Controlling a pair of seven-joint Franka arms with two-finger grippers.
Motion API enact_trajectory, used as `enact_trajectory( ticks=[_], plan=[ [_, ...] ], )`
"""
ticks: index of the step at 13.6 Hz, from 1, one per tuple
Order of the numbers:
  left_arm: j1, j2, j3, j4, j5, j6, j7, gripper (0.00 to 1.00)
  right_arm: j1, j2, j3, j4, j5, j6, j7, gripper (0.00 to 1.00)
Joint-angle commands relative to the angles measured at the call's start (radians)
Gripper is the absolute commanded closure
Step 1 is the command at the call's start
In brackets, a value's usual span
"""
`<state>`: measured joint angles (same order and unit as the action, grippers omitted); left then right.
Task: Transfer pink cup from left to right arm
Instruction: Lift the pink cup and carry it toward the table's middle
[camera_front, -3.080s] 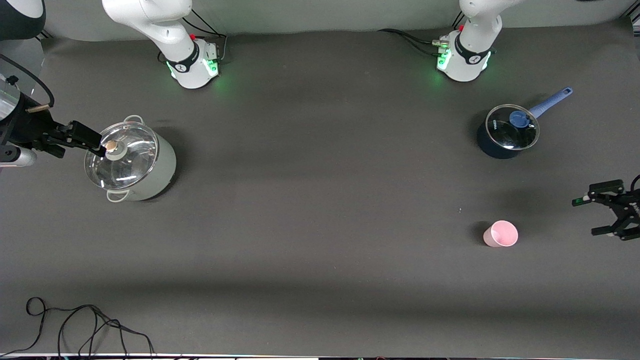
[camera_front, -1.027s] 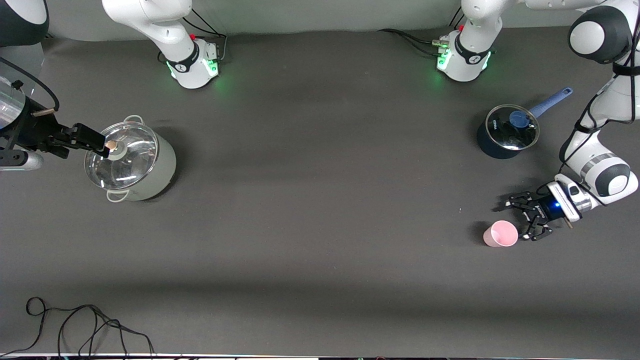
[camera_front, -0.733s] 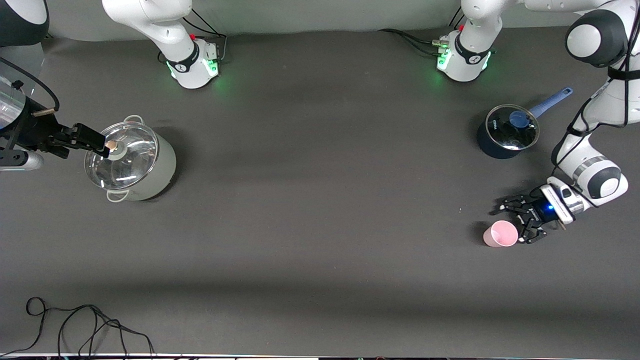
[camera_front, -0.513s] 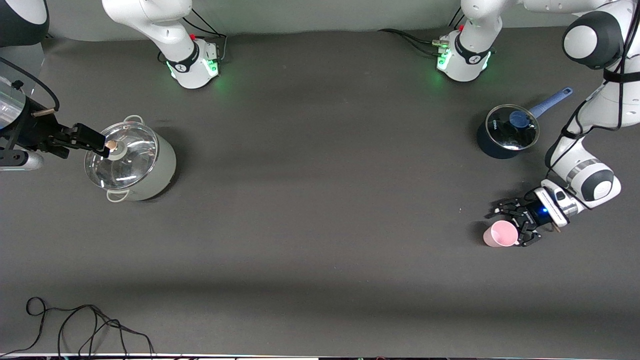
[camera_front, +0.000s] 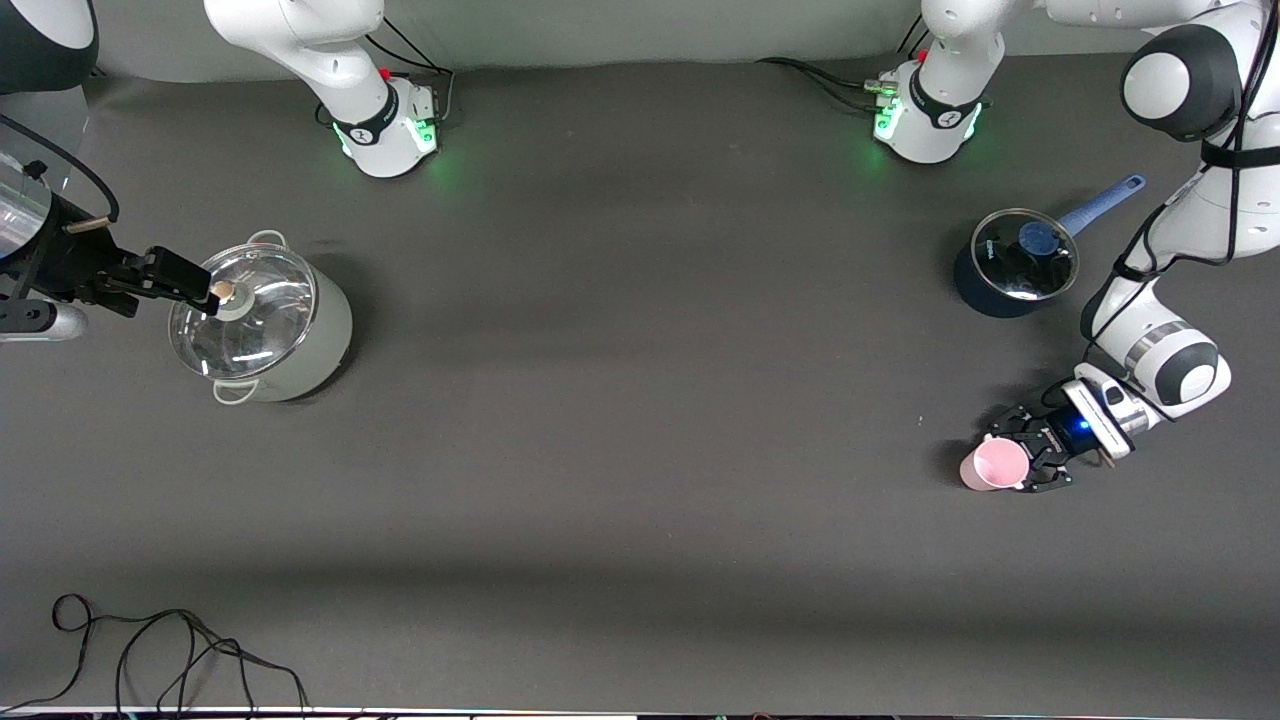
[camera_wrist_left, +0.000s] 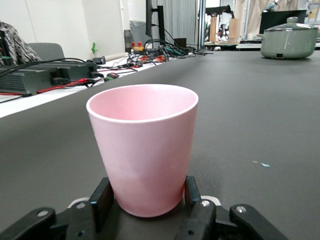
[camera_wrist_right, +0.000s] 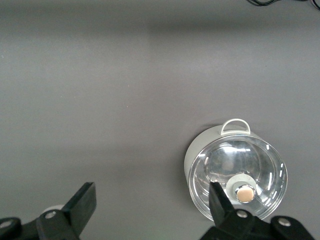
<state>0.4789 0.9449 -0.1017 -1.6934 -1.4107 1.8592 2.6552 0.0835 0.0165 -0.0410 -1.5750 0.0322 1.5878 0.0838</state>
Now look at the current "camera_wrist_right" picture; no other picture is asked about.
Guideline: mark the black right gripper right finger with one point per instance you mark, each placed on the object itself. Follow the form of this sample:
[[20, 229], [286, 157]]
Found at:
[[222, 215]]

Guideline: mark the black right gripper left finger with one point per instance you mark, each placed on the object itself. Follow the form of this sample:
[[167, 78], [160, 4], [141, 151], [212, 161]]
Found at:
[[80, 210]]

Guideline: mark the glass lid with beige knob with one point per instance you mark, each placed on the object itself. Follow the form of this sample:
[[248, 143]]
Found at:
[[250, 162]]

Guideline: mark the pale green cooking pot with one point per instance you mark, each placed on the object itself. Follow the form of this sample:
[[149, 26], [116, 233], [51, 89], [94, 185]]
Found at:
[[197, 147]]

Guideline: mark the dark grey table mat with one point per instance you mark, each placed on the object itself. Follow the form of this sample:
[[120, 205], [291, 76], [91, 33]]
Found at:
[[100, 100]]

